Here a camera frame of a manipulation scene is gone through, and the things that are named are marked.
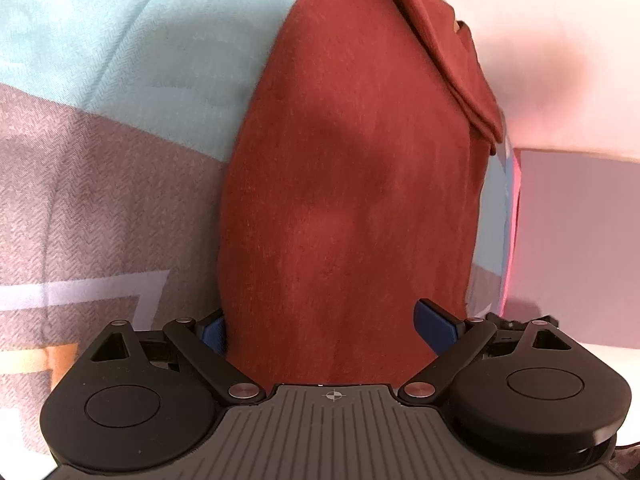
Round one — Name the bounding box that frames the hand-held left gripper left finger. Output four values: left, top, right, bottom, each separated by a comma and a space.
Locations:
89, 310, 267, 405

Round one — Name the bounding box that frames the dark red sweater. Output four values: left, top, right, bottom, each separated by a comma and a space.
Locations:
217, 0, 506, 390

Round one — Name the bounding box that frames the blue grey patterned bed sheet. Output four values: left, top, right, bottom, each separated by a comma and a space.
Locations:
0, 0, 516, 466

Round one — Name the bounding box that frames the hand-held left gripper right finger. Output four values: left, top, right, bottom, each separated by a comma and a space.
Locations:
399, 298, 574, 406

